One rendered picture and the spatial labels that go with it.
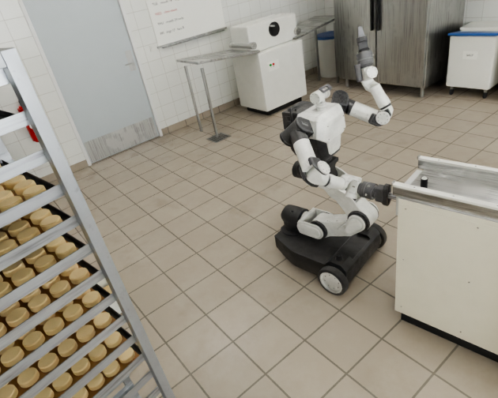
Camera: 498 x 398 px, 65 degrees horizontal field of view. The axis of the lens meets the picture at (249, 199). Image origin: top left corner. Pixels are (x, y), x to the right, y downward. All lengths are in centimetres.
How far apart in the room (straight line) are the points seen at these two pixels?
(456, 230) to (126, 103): 447
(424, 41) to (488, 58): 73
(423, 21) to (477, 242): 385
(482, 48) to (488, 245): 380
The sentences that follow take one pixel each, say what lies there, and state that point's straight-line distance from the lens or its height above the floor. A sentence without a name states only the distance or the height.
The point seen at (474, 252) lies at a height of 66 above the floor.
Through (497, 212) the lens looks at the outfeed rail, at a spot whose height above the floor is 88.
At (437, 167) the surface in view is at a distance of 215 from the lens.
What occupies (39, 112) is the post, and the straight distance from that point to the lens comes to 95.
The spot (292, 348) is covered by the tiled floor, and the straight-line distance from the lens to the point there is 237.
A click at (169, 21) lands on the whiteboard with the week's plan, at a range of 568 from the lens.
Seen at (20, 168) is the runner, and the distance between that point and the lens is 99.
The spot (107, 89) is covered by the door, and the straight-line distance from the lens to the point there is 541.
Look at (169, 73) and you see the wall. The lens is 570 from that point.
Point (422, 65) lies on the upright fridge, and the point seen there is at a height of 45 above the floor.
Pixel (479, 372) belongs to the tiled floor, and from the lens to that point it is 237.
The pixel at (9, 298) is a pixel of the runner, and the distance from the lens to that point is 107.
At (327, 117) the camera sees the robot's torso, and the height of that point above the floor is 109.
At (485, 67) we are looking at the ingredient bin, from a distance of 550.
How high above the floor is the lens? 188
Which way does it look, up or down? 31 degrees down
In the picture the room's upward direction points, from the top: 11 degrees counter-clockwise
